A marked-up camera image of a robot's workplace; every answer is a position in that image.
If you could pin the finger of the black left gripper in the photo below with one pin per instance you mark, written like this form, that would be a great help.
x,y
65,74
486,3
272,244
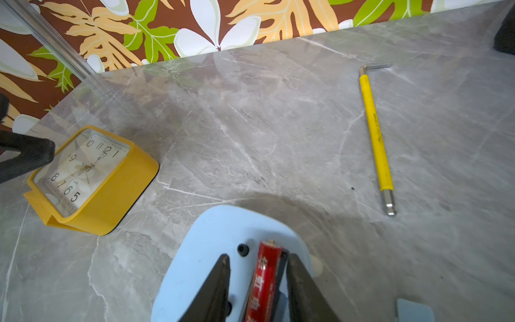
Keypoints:
x,y
33,154

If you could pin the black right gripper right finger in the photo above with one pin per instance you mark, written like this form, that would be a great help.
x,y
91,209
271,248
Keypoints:
x,y
305,301

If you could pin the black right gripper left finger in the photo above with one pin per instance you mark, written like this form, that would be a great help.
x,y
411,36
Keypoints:
x,y
211,302

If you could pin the red AA battery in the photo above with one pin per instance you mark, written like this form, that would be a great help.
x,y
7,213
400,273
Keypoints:
x,y
263,288

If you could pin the light blue battery cover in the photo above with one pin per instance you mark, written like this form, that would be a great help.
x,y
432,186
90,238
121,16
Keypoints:
x,y
408,311

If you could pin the black plastic tool case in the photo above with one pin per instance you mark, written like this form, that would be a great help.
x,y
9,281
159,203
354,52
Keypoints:
x,y
504,40

